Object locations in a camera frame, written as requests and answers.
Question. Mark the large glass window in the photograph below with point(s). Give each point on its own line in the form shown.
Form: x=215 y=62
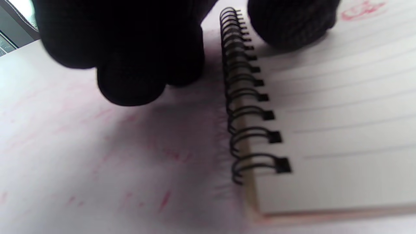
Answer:
x=9 y=32

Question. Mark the person's left hand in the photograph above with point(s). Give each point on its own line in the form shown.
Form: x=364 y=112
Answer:
x=130 y=48

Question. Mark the spiral lined notebook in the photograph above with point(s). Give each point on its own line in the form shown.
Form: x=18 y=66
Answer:
x=341 y=130

